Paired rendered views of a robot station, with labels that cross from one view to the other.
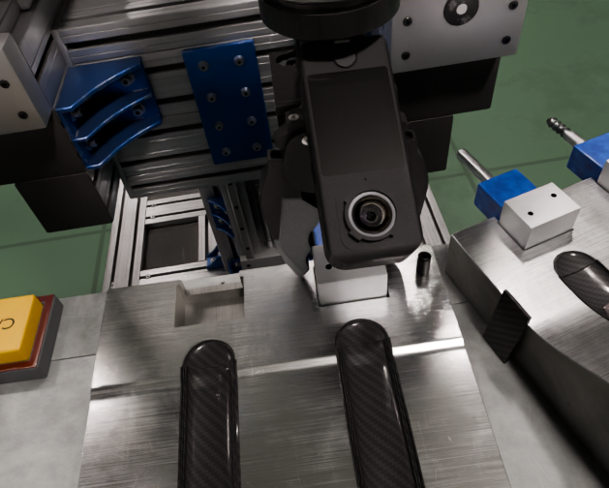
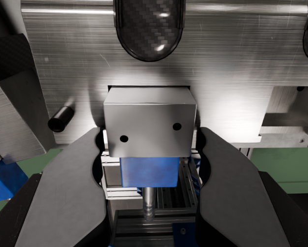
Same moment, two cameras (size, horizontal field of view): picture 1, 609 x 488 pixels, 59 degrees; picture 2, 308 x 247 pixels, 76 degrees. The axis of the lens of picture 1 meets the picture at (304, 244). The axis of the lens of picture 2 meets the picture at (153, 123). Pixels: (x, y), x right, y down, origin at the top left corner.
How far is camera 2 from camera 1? 0.28 m
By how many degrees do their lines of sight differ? 12
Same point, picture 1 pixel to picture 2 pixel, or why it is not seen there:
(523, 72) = not seen: hidden behind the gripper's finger
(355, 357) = (160, 9)
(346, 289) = (158, 95)
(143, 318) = not seen: outside the picture
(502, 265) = not seen: outside the picture
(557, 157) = not seen: hidden behind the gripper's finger
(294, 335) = (226, 51)
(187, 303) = (300, 120)
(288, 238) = (243, 170)
